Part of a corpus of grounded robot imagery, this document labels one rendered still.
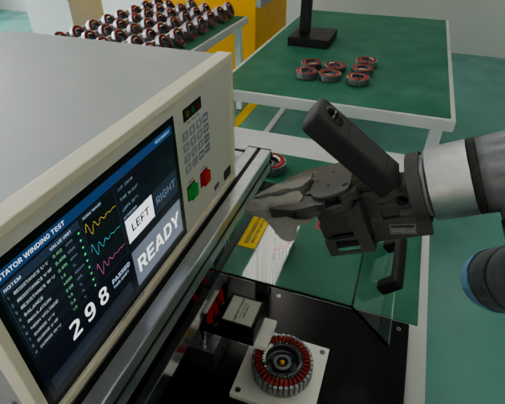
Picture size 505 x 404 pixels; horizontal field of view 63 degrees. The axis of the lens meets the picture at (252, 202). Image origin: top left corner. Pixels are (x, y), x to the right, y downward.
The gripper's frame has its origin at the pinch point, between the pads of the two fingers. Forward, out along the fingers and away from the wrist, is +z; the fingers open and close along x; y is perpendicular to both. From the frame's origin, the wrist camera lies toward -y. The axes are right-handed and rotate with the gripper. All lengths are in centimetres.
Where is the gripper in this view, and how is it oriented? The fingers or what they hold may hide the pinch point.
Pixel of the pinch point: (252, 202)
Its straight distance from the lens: 51.9
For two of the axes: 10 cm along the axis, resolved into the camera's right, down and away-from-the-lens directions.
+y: 4.1, 8.1, 4.1
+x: 3.4, -5.6, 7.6
